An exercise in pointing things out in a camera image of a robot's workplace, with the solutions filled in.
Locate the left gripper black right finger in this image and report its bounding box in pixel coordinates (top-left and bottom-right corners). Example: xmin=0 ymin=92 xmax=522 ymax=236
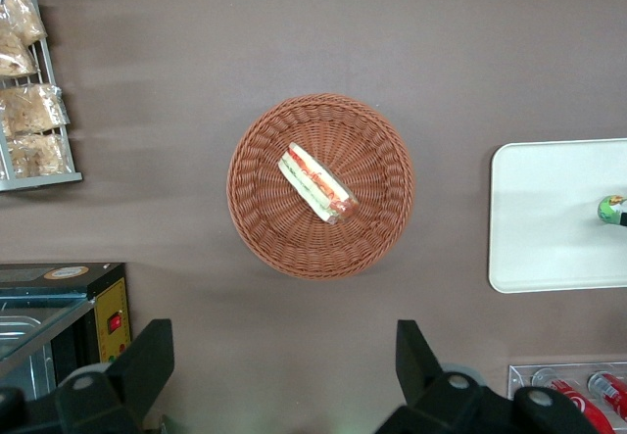
xmin=395 ymin=318 xmax=447 ymax=410

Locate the round brown wicker basket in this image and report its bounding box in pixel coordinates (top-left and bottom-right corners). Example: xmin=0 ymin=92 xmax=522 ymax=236
xmin=225 ymin=92 xmax=417 ymax=281

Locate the clear bag of crackers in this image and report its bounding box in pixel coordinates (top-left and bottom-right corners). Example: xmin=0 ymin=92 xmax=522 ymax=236
xmin=3 ymin=131 xmax=71 ymax=180
xmin=0 ymin=0 xmax=49 ymax=47
xmin=0 ymin=82 xmax=71 ymax=138
xmin=0 ymin=25 xmax=41 ymax=79

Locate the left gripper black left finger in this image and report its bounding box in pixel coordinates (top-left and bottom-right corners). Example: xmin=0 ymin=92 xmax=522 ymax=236
xmin=108 ymin=317 xmax=175 ymax=428

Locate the cream plastic tray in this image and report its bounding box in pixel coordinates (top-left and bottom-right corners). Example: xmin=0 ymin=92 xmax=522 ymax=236
xmin=487 ymin=137 xmax=627 ymax=295

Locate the black food warmer cabinet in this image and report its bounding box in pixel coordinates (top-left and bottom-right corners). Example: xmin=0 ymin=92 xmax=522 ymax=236
xmin=0 ymin=262 xmax=133 ymax=404

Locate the wrapped triangle sandwich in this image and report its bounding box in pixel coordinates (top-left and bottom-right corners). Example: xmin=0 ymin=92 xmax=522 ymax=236
xmin=277 ymin=141 xmax=360 ymax=226

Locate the red cola bottle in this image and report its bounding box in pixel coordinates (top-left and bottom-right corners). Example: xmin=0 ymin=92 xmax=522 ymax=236
xmin=545 ymin=377 xmax=615 ymax=434
xmin=586 ymin=371 xmax=627 ymax=419

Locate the tray of packaged snacks right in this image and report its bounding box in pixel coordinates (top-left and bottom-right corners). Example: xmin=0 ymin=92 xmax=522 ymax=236
xmin=0 ymin=0 xmax=84 ymax=194

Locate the clear acrylic bottle rack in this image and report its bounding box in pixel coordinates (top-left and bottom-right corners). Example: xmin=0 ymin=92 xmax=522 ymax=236
xmin=506 ymin=362 xmax=627 ymax=434

